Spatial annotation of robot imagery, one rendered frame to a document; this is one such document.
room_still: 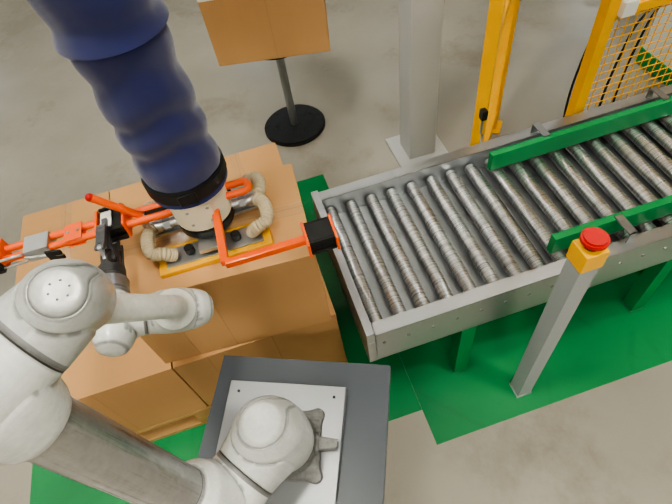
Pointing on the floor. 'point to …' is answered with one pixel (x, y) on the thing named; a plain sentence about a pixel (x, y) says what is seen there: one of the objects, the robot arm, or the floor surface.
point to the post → (557, 313)
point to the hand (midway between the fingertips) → (109, 225)
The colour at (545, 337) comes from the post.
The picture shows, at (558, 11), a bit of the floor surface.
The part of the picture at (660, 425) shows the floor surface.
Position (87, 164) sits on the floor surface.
